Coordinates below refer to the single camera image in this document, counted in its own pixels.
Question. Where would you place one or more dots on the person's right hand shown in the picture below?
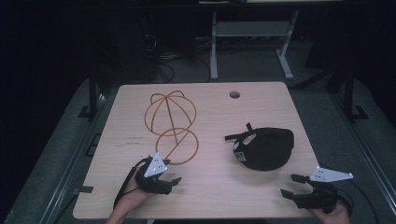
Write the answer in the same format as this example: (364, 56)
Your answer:
(336, 217)

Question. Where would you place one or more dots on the dark tape strip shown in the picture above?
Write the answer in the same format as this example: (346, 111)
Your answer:
(83, 189)

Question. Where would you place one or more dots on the grey metal rail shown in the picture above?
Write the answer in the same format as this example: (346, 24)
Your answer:
(73, 155)
(367, 155)

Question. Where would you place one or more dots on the grey metal stand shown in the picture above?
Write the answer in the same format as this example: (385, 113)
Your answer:
(252, 28)

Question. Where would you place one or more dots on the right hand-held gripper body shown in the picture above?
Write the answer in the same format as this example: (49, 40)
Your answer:
(320, 196)

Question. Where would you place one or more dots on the black baseball cap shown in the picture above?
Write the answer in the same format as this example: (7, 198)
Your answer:
(271, 149)

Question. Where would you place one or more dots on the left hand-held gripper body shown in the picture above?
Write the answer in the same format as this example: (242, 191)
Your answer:
(152, 183)

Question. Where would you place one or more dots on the person's left hand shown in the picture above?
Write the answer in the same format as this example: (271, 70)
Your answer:
(134, 199)

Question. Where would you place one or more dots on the black metal stand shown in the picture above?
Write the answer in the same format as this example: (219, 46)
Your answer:
(349, 93)
(92, 93)

